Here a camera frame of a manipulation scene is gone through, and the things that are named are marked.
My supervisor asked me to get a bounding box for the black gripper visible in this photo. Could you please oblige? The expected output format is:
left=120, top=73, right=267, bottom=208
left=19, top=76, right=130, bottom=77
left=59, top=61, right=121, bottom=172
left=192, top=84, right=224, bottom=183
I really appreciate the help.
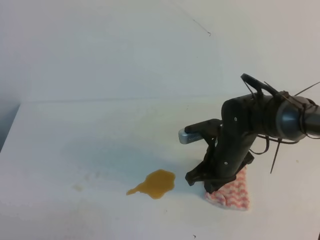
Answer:
left=184, top=95, right=280, bottom=194

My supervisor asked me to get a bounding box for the pink white wavy rag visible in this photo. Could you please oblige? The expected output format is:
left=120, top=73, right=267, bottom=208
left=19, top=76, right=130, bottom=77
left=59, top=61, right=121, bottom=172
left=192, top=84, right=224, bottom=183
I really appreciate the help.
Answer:
left=204, top=166, right=251, bottom=211

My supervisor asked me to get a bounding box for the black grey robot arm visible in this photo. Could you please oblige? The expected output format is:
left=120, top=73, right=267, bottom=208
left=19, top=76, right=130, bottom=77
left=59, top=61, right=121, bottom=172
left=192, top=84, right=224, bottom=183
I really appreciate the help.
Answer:
left=178, top=95, right=320, bottom=194

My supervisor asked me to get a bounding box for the brown coffee stain puddle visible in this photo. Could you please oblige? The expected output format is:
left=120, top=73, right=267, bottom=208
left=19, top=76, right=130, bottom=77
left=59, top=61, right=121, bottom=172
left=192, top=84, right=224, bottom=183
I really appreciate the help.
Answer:
left=126, top=169, right=176, bottom=200

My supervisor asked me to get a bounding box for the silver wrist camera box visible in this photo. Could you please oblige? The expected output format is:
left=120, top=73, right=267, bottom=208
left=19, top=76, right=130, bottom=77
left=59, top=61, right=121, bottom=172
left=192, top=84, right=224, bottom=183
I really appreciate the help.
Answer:
left=178, top=129, right=203, bottom=145

